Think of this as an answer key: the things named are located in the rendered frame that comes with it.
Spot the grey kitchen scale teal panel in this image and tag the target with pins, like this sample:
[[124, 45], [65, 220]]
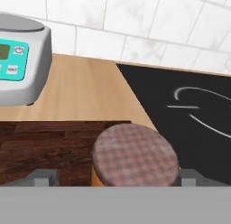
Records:
[[24, 65]]

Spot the dark wooden cutting board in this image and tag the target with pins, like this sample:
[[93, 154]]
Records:
[[48, 149]]

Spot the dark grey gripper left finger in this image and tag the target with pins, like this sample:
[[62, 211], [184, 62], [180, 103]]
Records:
[[45, 177]]

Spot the jam jar with checked lid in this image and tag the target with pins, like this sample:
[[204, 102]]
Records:
[[134, 155]]

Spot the black hob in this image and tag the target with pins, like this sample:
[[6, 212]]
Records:
[[186, 113]]

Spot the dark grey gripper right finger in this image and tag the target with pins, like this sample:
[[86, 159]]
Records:
[[192, 177]]

